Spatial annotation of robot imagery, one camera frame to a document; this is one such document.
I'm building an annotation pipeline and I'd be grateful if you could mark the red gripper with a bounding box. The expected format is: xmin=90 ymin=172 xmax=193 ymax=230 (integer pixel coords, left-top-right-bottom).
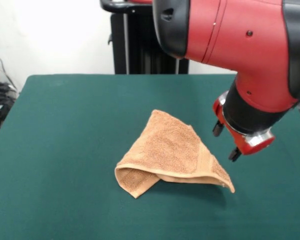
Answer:
xmin=212 ymin=96 xmax=276 ymax=163

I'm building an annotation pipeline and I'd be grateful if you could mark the black equipment pile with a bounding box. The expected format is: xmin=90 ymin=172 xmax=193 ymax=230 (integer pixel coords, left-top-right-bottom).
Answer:
xmin=0 ymin=66 xmax=19 ymax=132

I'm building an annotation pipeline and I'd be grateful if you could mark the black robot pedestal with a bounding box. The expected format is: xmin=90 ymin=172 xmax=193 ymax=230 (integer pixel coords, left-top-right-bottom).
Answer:
xmin=99 ymin=0 xmax=191 ymax=75

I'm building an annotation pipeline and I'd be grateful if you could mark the dark green table cloth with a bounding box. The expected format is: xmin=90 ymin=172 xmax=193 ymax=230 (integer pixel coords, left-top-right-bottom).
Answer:
xmin=0 ymin=73 xmax=300 ymax=240

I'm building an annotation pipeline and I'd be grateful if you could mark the tan terry towel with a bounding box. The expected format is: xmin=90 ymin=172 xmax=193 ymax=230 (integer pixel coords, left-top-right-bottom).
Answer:
xmin=114 ymin=109 xmax=236 ymax=200

